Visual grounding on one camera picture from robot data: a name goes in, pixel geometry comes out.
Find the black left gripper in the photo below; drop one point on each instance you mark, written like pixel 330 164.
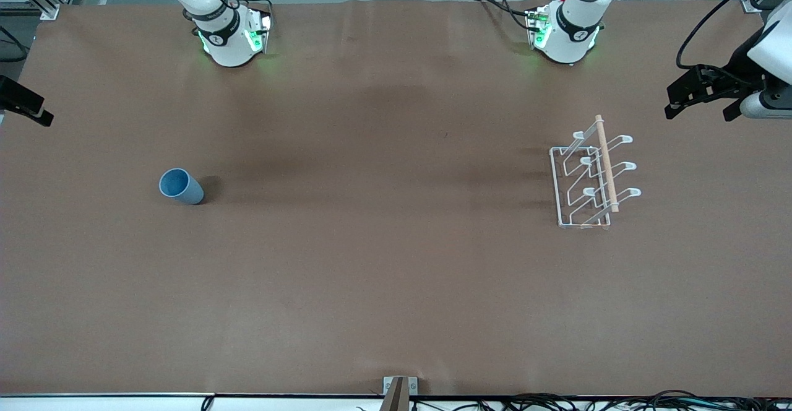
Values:
pixel 737 63

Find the blue plastic cup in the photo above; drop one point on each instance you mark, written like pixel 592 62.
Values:
pixel 185 189

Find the brown table cover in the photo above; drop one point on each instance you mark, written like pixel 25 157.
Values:
pixel 396 275

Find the grey metal bracket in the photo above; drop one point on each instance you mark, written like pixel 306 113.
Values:
pixel 413 386

